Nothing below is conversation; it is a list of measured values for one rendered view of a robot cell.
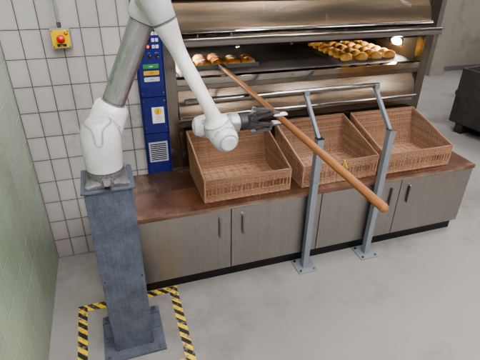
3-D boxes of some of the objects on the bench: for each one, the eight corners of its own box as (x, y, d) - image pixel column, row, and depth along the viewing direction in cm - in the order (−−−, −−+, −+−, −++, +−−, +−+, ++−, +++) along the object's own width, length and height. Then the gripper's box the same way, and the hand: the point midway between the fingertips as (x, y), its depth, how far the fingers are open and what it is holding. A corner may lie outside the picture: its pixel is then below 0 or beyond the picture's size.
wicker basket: (343, 146, 308) (348, 111, 294) (405, 138, 323) (413, 105, 309) (380, 176, 267) (388, 138, 254) (449, 165, 283) (460, 128, 269)
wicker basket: (186, 167, 274) (184, 130, 260) (263, 156, 290) (265, 121, 276) (203, 205, 234) (201, 163, 220) (291, 190, 250) (295, 150, 236)
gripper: (236, 102, 181) (284, 98, 188) (235, 135, 189) (281, 130, 196) (241, 108, 175) (291, 103, 181) (241, 141, 182) (288, 136, 189)
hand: (279, 117), depth 188 cm, fingers closed on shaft, 3 cm apart
